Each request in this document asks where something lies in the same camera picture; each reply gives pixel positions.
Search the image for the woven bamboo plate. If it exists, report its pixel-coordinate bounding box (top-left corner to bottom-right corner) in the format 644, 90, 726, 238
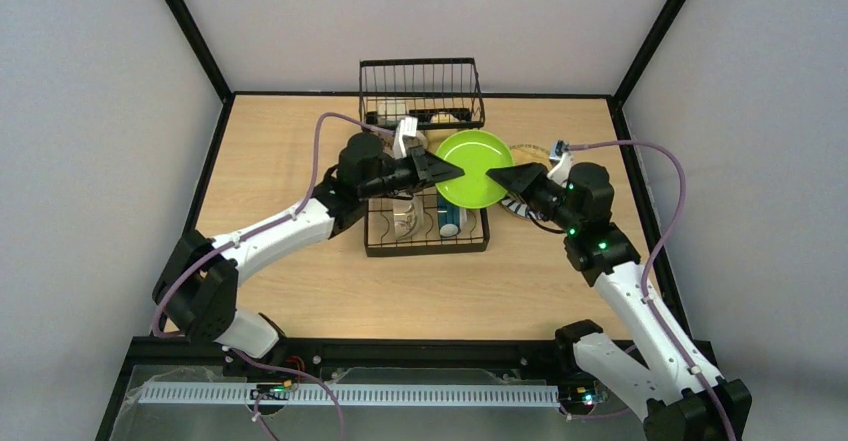
510, 144, 551, 169

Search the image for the green plate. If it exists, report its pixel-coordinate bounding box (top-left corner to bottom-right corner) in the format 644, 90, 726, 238
435, 129, 515, 209

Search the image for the small white patterned bowl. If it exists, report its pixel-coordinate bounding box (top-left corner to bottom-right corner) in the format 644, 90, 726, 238
392, 196, 424, 241

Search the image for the white bowl dark rim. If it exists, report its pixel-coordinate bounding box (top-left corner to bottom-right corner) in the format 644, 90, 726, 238
437, 202, 467, 238

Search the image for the black wire dish rack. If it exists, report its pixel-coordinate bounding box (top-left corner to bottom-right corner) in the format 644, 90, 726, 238
359, 57, 490, 257

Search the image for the yellow handled mug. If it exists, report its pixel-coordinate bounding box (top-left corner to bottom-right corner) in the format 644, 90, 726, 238
430, 112, 461, 124

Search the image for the cream ceramic mug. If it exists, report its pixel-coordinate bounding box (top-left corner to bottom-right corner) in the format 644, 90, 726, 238
376, 99, 409, 127

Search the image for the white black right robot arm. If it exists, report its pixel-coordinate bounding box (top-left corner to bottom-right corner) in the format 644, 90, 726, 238
487, 162, 752, 440

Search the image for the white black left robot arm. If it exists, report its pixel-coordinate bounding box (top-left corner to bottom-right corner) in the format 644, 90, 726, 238
152, 133, 464, 358

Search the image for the blue striped white plate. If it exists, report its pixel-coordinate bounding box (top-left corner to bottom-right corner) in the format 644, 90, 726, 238
500, 196, 538, 220

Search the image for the right controller board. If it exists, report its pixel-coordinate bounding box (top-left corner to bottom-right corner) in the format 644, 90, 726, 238
558, 381, 609, 406

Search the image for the controller board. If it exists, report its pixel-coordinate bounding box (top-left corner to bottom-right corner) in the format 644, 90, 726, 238
558, 381, 609, 406
250, 383, 296, 401

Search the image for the left controller board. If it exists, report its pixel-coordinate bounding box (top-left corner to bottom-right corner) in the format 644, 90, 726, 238
250, 383, 296, 401

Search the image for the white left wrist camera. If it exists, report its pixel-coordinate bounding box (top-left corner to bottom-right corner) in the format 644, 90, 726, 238
392, 116, 418, 159

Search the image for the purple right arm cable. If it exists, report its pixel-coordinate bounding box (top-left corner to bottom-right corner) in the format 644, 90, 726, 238
559, 141, 740, 441

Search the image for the black aluminium frame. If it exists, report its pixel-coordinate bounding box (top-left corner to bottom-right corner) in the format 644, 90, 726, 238
96, 0, 689, 440

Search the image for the white slotted cable duct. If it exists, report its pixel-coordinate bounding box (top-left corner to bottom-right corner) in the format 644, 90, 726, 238
137, 381, 560, 408

